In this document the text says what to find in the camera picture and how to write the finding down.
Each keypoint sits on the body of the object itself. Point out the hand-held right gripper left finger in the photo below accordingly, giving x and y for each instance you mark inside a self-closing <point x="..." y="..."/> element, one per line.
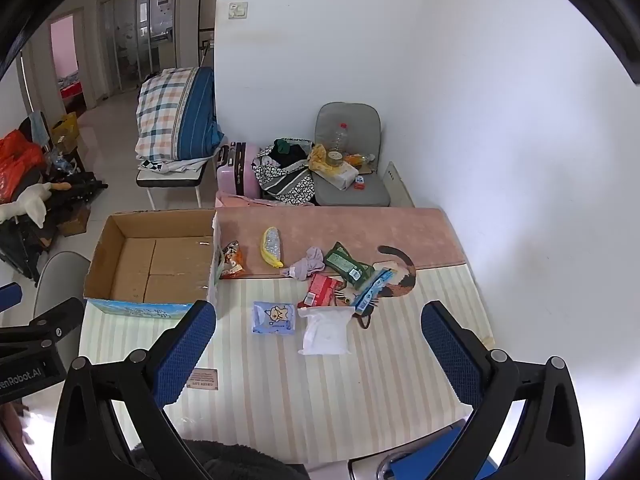
<point x="182" y="355"/>

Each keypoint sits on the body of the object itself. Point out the orange snack packet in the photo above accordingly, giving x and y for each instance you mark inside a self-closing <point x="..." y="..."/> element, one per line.
<point x="232" y="261"/>

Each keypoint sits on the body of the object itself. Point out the blue folded quilt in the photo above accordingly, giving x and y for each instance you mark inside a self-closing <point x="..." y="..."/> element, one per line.
<point x="200" y="115"/>

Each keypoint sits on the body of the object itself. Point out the black white patterned bag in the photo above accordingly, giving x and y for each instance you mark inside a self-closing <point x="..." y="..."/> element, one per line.
<point x="285" y="177"/>

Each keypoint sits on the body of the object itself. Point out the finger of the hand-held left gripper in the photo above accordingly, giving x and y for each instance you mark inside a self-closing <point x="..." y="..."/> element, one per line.
<point x="60" y="317"/>
<point x="9" y="297"/>

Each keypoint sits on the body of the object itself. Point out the white tissue pack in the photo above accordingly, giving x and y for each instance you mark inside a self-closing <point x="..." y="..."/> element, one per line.
<point x="337" y="176"/>

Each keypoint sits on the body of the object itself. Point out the shiny blue packet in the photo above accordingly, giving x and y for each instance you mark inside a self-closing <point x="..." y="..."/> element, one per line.
<point x="374" y="290"/>

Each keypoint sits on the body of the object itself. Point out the clear plastic bottle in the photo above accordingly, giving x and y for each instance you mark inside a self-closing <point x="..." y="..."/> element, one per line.
<point x="338" y="145"/>

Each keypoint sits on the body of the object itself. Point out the glass sliding door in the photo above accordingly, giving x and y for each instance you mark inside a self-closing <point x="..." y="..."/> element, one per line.
<point x="137" y="35"/>

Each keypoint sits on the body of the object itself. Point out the pink folded cloth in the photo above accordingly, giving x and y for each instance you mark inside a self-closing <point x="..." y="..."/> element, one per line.
<point x="242" y="201"/>

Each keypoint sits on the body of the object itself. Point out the pink suitcase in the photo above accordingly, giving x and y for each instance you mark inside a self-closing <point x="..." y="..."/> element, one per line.
<point x="239" y="170"/>

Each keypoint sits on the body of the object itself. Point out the white goose plush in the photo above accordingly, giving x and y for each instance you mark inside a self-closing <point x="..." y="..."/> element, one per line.
<point x="27" y="202"/>

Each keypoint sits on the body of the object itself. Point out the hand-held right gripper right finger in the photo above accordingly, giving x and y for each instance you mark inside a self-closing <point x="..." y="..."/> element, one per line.
<point x="450" y="355"/>

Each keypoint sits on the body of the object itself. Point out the orange plastic bags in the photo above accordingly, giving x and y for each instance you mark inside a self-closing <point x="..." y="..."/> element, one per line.
<point x="17" y="160"/>

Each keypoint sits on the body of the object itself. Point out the yellow plastic bag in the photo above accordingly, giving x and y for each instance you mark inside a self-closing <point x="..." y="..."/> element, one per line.
<point x="319" y="157"/>

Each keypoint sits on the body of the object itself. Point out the blue cartoon tissue pack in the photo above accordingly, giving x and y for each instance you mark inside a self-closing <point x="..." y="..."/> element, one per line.
<point x="272" y="317"/>

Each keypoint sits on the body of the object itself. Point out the cardboard box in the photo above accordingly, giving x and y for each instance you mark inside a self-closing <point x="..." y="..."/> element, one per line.
<point x="150" y="270"/>
<point x="300" y="385"/>

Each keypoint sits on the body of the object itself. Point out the blue seat cushion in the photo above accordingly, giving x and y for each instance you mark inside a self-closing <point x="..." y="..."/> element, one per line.
<point x="425" y="452"/>

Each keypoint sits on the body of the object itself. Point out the green snack packet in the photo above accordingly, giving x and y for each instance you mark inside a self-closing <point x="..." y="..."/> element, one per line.
<point x="345" y="264"/>

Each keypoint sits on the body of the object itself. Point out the grey round-back chair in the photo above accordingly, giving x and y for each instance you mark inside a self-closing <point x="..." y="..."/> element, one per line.
<point x="57" y="272"/>

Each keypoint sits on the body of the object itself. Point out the white metal chair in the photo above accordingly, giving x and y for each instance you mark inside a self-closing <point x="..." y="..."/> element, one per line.
<point x="167" y="177"/>

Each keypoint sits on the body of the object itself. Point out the white wall switch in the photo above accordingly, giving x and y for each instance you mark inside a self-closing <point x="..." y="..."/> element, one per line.
<point x="238" y="10"/>

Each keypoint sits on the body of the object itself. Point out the yellow paper bag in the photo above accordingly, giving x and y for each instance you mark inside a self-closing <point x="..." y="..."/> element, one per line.
<point x="65" y="132"/>

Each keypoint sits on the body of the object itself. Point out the white plastic pack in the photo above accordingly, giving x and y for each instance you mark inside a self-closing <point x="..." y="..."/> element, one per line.
<point x="326" y="332"/>

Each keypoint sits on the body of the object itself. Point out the dark fleece clothing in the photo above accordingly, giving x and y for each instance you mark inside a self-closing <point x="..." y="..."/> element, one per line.
<point x="220" y="462"/>

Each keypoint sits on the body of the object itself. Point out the plaid folded quilt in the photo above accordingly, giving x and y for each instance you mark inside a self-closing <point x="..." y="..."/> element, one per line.
<point x="160" y="110"/>

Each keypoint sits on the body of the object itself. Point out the yellow banana-shaped pouch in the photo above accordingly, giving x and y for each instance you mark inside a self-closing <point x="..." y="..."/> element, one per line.
<point x="272" y="247"/>

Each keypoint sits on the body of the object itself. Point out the red snack packet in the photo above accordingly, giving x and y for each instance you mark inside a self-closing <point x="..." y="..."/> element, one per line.
<point x="322" y="290"/>

